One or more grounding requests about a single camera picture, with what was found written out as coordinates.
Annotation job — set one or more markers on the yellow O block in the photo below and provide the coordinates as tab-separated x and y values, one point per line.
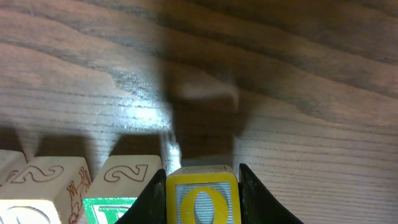
203	194
47	190

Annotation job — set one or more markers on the green R wooden block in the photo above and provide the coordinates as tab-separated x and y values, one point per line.
11	163

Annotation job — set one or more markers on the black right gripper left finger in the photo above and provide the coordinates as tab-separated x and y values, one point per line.
150	206

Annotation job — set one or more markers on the green B wooden block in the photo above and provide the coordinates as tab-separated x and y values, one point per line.
117	186

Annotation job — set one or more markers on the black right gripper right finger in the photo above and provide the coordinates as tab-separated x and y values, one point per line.
258	205

